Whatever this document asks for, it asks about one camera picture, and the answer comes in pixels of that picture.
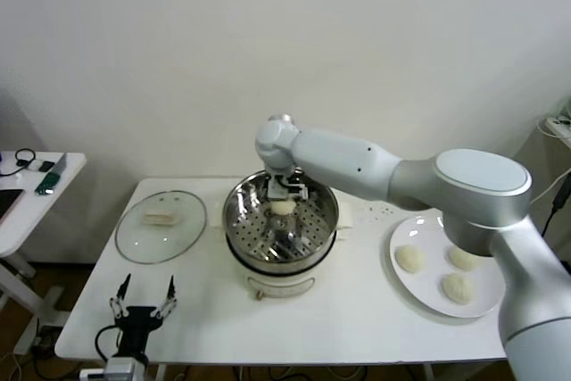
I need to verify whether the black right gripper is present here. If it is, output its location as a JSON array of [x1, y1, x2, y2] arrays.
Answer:
[[267, 170, 299, 202]]

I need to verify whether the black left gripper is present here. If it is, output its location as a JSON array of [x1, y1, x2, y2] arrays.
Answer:
[[108, 273, 179, 360]]

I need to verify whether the glass lid with white handle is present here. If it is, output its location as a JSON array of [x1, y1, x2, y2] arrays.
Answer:
[[114, 189, 209, 265]]

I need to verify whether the perforated steel steamer basket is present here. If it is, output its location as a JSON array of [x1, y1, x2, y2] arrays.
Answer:
[[221, 169, 341, 276]]

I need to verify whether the white electric cooker base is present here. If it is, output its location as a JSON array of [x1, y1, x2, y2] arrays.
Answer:
[[209, 200, 356, 302]]

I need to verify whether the black floor adapter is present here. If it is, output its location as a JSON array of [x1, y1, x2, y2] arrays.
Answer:
[[30, 331, 59, 355]]

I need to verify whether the white side table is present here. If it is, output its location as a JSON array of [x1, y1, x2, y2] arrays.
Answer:
[[0, 151, 88, 327]]

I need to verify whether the green and grey tool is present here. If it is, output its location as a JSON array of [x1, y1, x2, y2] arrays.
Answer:
[[35, 152, 70, 197]]

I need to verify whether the white round plate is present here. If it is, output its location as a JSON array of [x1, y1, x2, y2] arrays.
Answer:
[[387, 215, 508, 319]]

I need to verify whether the white power strip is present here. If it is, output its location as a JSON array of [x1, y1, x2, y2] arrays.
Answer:
[[544, 115, 571, 137]]

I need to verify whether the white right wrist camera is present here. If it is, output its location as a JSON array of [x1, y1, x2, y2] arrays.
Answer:
[[287, 179, 310, 200]]

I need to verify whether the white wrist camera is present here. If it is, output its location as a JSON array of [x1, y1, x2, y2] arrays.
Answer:
[[104, 357, 149, 381], [287, 179, 310, 200]]

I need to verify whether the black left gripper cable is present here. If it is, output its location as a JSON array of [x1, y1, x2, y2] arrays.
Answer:
[[95, 326, 126, 362]]

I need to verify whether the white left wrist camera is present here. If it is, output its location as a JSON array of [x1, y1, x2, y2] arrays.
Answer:
[[104, 357, 149, 381]]

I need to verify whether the black looped cable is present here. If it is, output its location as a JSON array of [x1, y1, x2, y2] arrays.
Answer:
[[15, 147, 37, 169]]

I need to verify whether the white hanging cable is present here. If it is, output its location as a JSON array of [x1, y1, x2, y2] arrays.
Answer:
[[530, 170, 567, 203]]

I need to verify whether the black hanging power cable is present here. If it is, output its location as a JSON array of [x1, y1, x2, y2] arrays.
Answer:
[[542, 184, 571, 237]]

